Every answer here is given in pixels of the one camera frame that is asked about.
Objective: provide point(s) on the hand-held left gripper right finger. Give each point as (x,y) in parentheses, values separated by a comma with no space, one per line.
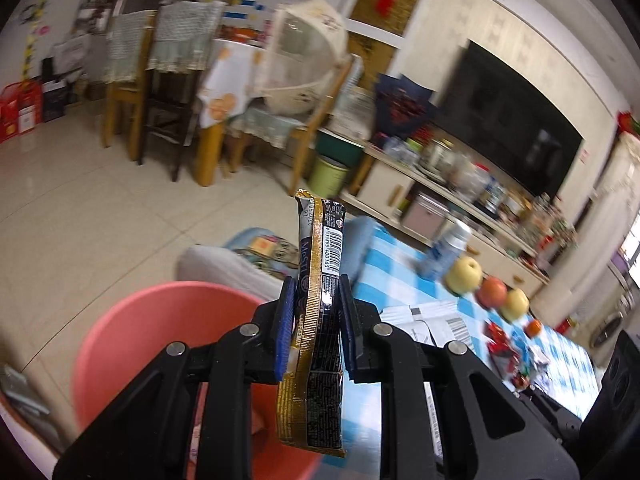
(347,325)

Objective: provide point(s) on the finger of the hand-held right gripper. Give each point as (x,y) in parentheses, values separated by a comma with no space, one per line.
(550,410)

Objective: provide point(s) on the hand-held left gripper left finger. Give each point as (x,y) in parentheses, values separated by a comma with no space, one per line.
(282,330)

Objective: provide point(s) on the black gold coffee sachet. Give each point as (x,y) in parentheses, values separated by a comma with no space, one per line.
(325,240)

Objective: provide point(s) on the pink plastic basin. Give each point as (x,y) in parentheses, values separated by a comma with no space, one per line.
(150,320)

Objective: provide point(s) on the blue white checked tablecloth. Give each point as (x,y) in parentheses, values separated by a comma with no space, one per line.
(390,280)

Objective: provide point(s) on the blue chair cushion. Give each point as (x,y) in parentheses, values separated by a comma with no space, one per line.
(357,247)

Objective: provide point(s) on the large red snack packet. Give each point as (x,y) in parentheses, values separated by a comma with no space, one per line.
(501,347)

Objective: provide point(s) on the printed cushion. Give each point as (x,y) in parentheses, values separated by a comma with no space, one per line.
(270,250)

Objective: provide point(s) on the white mailer bag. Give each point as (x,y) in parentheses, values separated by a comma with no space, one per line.
(430,325)

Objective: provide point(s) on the small orange mandarin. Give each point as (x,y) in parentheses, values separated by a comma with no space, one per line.
(533,328)

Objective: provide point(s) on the grey cushion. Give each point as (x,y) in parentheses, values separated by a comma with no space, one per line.
(215,265)

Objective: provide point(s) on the yellow apple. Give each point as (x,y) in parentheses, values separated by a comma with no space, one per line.
(515,305)

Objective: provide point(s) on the white blue milk bottle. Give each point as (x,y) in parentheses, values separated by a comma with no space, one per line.
(445,250)

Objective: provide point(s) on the yellow pear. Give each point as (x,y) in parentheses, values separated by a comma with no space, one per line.
(464,274)

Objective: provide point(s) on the red apple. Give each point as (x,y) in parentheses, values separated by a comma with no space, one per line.
(491,292)

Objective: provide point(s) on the silver storage box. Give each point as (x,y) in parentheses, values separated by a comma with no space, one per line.
(425,217)

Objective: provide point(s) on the cream television cabinet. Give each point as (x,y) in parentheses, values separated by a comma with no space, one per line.
(385,185)

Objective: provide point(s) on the green waste bin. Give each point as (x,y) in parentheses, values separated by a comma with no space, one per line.
(327,175)

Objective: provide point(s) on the dark teal bucket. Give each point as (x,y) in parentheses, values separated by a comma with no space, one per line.
(342,147)

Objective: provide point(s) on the wooden chair with lace cover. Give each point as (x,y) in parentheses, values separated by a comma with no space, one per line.
(180,40)
(125,50)
(320,125)

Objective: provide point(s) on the white printed sack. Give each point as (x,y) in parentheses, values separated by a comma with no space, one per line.
(352,110)

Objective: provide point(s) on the dark blue wrapped bouquet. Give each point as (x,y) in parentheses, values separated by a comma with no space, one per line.
(402,105)

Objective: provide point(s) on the orange print table cover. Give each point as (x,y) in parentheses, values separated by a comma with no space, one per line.
(225,75)

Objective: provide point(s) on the black television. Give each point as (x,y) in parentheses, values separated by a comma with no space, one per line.
(505,115)

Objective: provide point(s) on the cream mesh food cover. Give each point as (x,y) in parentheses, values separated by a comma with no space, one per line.
(305,55)

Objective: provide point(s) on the dark cardboard box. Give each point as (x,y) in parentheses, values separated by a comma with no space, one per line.
(55,100)

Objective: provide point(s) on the red gift boxes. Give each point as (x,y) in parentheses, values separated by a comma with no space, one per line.
(20,110)

